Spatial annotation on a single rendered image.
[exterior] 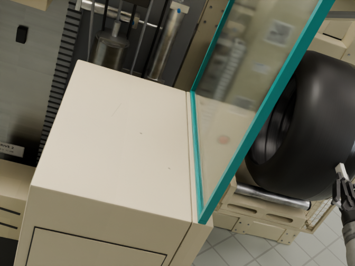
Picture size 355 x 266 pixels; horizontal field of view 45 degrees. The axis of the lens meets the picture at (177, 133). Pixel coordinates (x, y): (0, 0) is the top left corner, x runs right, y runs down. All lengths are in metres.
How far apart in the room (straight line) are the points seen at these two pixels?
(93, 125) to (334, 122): 0.79
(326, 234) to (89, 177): 2.57
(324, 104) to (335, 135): 0.11
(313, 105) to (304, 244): 1.78
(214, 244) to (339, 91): 1.50
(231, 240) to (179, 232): 1.85
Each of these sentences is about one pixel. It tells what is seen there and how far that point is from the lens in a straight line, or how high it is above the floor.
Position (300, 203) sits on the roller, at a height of 0.91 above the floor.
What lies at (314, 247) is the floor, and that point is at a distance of 3.19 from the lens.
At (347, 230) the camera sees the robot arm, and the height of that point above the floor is 1.18.
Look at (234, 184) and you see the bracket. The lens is 1.64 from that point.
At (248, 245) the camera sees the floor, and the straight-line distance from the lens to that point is 2.87.
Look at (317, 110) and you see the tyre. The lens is 1.48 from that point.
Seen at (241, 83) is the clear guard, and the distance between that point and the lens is 0.95.
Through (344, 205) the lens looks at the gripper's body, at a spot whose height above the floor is 1.20.
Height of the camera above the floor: 1.94
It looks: 34 degrees down
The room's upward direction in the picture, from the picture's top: 24 degrees clockwise
